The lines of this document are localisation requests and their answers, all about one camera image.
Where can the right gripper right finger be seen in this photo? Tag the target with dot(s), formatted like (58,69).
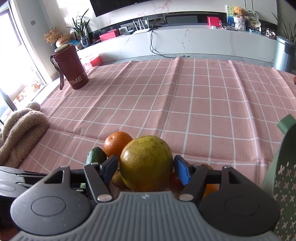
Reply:
(193,177)

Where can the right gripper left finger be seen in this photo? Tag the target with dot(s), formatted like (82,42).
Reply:
(98,177)

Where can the orange tangerine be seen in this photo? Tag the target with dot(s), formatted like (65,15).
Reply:
(115,143)

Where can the brown kiwi fruit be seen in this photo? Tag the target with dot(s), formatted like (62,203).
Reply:
(117,180)

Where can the green avocado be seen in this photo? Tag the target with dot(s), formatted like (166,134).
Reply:
(96,155)

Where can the pink checkered tablecloth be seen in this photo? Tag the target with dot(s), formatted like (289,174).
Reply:
(208,111)

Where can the green colander bowl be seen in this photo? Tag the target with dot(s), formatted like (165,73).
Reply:
(280,179)

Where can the dark red tumbler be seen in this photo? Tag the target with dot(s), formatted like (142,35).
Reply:
(68,65)

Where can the white marble tv console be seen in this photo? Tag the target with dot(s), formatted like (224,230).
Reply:
(190,40)

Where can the pink box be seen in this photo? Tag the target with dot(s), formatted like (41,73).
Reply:
(109,35)

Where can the dried flower bouquet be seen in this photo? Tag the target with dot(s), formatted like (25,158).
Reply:
(52,36)

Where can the green potted plant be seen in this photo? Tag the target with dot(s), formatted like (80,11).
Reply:
(80,27)

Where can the silver trash can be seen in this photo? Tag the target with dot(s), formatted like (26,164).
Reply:
(284,54)

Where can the white wifi router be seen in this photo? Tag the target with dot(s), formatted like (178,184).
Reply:
(140,27)

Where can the red box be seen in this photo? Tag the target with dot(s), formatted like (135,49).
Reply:
(214,22)

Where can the teddy bear bouquet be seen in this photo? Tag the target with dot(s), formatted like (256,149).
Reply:
(239,17)

